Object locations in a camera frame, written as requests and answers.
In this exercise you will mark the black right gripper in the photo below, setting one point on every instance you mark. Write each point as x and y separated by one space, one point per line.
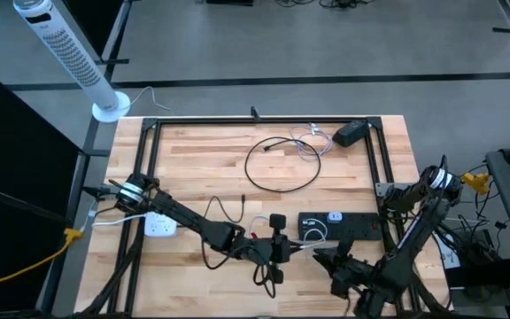
357 277

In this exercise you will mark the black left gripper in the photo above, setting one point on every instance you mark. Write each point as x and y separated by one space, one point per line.
277 250

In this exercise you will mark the white USB wall charger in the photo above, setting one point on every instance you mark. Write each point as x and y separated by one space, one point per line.
335 217

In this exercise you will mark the black power adapter brick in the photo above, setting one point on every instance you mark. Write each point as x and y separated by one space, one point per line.
350 133

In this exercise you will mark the white power outlet hub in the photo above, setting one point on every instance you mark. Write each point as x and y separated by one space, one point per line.
157 228

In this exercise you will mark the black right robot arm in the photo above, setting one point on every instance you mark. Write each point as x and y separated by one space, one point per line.
414 230

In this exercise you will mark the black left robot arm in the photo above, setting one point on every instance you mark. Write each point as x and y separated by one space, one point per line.
180 215

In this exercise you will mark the black power strip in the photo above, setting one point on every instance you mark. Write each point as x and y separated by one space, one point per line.
357 228

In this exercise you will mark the white paper sheet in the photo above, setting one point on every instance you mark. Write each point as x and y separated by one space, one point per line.
450 259

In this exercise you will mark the small black clamp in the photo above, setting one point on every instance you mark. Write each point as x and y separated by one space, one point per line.
255 113

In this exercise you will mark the yellow plug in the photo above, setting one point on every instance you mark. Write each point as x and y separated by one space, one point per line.
476 181

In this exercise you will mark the white tower fan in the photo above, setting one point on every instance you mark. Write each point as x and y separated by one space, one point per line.
71 57

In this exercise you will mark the silver metal bracket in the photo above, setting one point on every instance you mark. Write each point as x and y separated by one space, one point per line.
381 189

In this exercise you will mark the black aluminium table frame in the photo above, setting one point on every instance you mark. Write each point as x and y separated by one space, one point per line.
281 120

